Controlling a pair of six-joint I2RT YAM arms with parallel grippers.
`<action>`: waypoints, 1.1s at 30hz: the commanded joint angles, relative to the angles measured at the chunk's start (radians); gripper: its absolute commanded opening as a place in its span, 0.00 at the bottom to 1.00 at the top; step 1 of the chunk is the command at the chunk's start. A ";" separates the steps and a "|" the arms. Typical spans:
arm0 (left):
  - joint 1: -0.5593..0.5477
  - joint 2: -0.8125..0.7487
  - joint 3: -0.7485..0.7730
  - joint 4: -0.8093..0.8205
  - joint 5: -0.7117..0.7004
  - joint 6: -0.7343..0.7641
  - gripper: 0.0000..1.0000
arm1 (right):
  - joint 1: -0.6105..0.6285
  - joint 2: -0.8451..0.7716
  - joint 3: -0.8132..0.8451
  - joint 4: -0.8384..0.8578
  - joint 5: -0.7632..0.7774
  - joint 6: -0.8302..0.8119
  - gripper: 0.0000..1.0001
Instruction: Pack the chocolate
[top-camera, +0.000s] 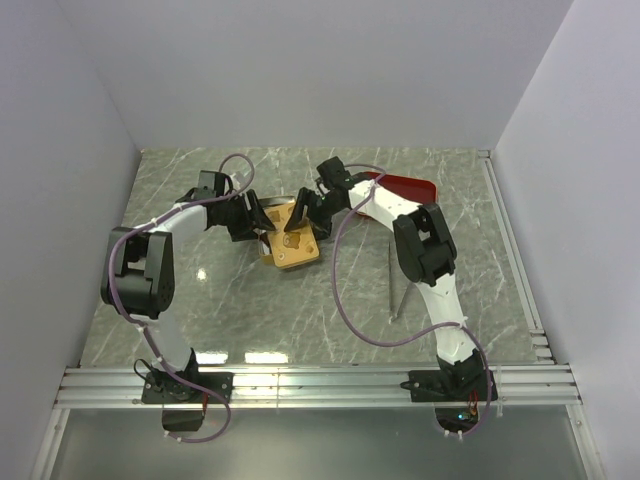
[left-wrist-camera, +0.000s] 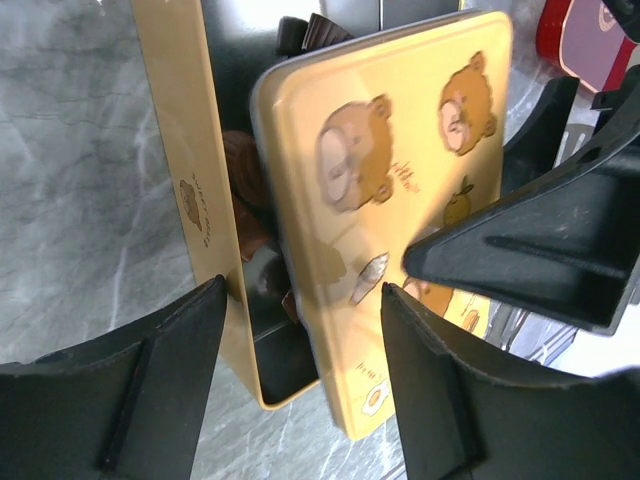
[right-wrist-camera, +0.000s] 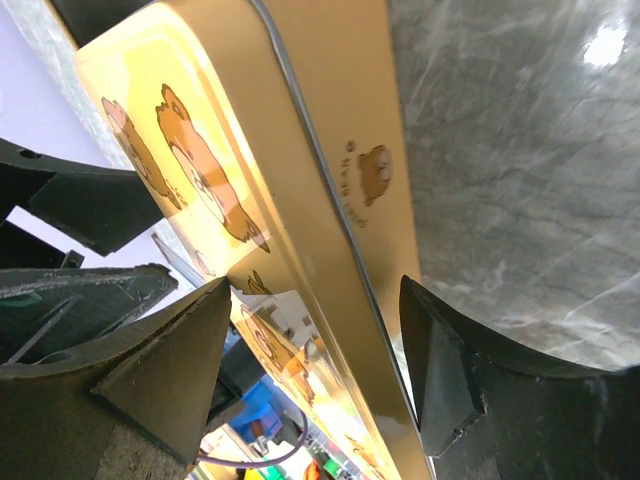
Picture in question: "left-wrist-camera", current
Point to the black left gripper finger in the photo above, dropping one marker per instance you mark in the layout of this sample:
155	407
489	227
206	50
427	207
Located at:
532	151
128	404
566	245
468	410

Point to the silver tin lid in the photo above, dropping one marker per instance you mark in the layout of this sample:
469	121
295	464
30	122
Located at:
369	146

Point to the brown chocolate piece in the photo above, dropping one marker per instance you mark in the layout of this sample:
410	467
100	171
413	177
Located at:
245	170
256	228

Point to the red rectangular tray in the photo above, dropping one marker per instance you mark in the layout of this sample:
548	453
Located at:
584	40

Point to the gold metal tin box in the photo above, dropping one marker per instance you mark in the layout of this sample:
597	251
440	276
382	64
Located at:
277	346

